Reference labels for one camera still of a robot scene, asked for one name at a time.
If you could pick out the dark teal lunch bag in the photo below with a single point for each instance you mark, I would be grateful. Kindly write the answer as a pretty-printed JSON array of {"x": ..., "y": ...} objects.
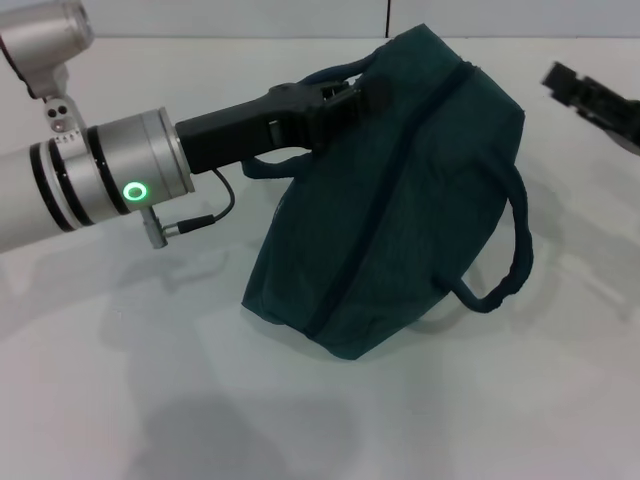
[{"x": 400, "y": 210}]

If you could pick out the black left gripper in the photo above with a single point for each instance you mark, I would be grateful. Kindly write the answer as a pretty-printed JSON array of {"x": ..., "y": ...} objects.
[{"x": 250, "y": 135}]

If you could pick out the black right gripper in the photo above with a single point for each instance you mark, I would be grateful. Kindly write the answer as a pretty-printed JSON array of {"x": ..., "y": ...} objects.
[{"x": 617, "y": 117}]

